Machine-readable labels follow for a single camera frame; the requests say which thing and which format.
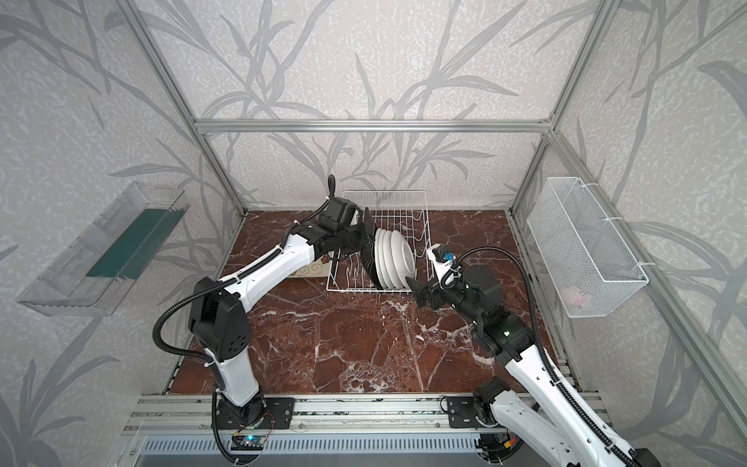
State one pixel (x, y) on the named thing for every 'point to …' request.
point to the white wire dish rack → (404, 211)
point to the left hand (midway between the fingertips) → (381, 230)
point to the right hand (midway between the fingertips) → (424, 260)
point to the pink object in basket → (572, 296)
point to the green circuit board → (248, 442)
